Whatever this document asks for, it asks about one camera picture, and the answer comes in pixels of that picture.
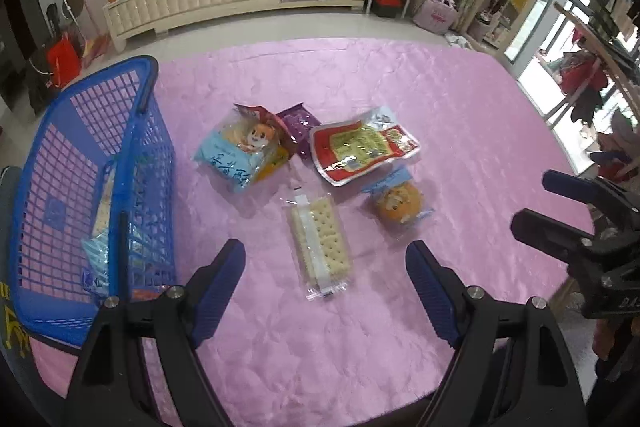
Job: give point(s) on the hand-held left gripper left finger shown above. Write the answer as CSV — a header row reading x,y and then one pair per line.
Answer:
x,y
220,289

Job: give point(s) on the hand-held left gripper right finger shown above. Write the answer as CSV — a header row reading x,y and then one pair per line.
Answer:
x,y
432,294

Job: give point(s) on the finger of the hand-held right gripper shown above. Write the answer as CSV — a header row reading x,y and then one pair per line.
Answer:
x,y
567,183
545,229

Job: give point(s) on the round bun packet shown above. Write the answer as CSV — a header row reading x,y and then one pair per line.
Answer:
x,y
400,204

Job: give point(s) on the clear cracker packet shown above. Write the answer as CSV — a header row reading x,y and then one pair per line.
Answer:
x,y
322,247
106,207

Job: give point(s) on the light blue wafer packet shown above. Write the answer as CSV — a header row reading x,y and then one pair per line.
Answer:
x,y
97,262

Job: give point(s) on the light blue cartoon bread packet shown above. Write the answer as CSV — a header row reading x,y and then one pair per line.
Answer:
x,y
235,162

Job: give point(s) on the red and yellow snack packet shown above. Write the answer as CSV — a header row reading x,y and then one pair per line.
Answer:
x,y
360,147

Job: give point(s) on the purple snack packet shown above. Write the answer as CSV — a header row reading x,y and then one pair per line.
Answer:
x,y
300,127

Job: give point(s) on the blue plastic basket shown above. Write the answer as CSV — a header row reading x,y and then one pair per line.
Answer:
x,y
125,69

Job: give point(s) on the red and black garment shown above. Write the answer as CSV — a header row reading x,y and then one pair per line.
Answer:
x,y
585,92

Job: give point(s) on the pink tablecloth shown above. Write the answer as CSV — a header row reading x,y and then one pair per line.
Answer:
x,y
450,107

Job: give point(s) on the wooden clothes rack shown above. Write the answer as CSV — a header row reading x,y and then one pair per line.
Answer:
x,y
590,32

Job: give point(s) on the white slippers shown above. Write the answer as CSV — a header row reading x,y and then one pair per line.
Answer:
x,y
457,42

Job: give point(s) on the pink tote bag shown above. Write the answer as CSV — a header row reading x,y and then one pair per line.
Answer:
x,y
435,14

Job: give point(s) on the black bag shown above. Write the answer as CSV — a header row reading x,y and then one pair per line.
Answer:
x,y
42,87

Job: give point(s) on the pink broom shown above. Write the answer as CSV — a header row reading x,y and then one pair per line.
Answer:
x,y
95,47

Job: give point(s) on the red shopping bag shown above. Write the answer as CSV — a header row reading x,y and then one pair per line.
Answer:
x,y
64,62

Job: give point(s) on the black folded trolley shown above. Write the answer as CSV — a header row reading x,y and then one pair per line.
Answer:
x,y
54,17

